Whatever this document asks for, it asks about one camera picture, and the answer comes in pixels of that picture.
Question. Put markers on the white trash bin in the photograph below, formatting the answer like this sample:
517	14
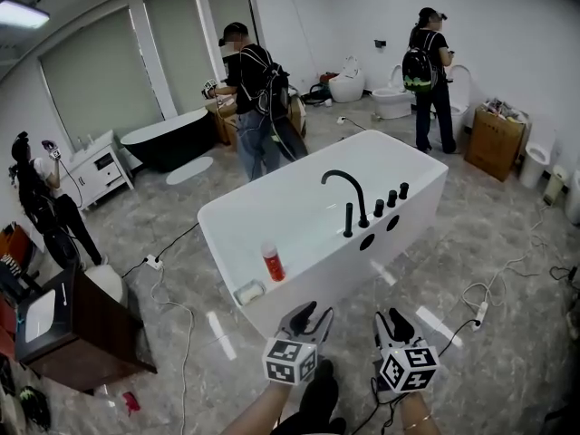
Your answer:
555	184

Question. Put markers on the person's right forearm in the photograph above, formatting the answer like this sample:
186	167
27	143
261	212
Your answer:
419	412

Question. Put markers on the brown wooden cabinet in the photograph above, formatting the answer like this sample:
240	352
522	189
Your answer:
296	116

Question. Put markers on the black handheld shower head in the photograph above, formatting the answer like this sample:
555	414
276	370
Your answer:
348	219

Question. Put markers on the dark wooden sink cabinet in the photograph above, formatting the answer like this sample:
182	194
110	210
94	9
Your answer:
86	333

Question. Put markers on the red object on floor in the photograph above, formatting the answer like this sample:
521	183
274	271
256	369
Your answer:
131	403

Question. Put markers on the white round stool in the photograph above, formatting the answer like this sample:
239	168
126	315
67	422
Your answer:
109	283

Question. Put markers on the grey window blinds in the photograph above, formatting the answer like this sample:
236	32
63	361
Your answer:
99	75

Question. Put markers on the black wall paper holder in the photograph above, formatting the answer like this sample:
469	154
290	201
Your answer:
379	43

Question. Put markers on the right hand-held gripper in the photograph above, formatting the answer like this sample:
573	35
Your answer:
408	370

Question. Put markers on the ceiling light panel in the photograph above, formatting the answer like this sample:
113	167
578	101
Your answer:
20	12

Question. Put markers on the black curved faucet spout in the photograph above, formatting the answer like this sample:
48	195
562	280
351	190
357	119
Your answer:
360	197

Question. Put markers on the black oval bathtub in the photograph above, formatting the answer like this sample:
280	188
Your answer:
167	141

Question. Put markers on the white power strip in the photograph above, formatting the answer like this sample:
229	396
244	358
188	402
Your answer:
480	315
154	262

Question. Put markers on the white egg-shaped toilet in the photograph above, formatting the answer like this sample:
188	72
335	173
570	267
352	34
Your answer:
346	84

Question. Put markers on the small white toilet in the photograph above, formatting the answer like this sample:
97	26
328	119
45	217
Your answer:
537	157

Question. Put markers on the black and green backpack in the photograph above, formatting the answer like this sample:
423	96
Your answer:
418	70

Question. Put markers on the person's black trousers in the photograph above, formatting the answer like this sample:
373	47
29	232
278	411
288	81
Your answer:
317	401

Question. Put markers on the red spray bottle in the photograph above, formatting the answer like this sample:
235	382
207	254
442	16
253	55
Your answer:
273	263

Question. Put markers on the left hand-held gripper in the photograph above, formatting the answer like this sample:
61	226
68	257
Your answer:
290	360

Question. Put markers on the clear soap dish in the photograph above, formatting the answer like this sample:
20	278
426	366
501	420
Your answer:
249	291

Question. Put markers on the person's left forearm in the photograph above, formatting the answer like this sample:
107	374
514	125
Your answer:
258	412

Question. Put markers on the white vanity cabinet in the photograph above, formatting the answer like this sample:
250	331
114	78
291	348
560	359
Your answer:
97	170

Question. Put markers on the white rectangular bathtub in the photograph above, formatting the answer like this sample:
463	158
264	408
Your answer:
290	215

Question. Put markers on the brown cardboard box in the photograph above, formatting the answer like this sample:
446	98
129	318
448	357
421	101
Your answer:
494	143

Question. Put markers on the black faucet knob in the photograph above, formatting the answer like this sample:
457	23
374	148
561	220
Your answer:
379	208
392	198
403	190

